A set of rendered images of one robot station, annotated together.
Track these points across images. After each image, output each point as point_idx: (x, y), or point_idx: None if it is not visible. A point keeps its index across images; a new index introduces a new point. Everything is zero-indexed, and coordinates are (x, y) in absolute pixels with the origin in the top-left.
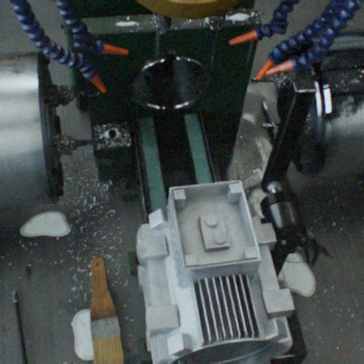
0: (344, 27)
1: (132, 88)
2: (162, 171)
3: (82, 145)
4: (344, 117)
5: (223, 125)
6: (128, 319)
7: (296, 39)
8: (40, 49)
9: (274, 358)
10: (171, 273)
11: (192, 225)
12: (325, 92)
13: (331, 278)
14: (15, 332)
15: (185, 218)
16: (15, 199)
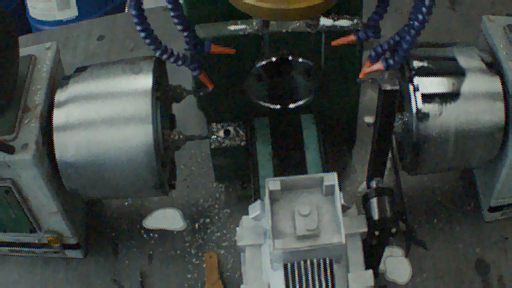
0: (418, 35)
1: (245, 86)
2: (280, 172)
3: (190, 140)
4: (433, 116)
5: (341, 126)
6: None
7: (388, 43)
8: None
9: None
10: (266, 258)
11: (287, 215)
12: (417, 92)
13: (425, 268)
14: None
15: (281, 209)
16: (131, 188)
